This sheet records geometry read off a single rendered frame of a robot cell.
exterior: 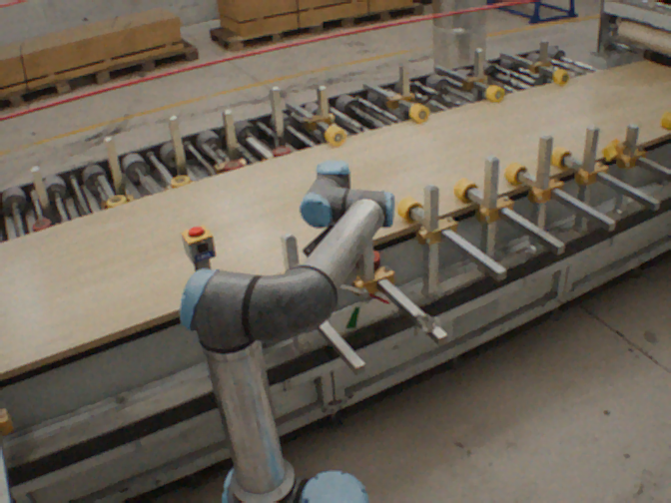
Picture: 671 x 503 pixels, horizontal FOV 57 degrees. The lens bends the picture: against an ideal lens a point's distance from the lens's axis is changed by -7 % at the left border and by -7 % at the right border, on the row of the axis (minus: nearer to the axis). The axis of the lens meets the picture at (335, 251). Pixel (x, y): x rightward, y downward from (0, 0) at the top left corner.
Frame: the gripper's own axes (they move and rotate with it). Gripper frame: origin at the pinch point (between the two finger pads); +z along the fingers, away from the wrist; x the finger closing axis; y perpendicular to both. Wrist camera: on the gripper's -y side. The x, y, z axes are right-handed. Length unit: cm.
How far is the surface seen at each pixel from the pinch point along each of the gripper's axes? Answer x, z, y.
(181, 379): 23, 35, -49
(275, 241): 40.5, 7.3, -2.1
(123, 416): 8, 27, -71
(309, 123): 114, 1, 49
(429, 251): 6.1, 8.4, 38.2
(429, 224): 6.2, -2.3, 38.2
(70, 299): 47, 7, -74
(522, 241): 24, 36, 99
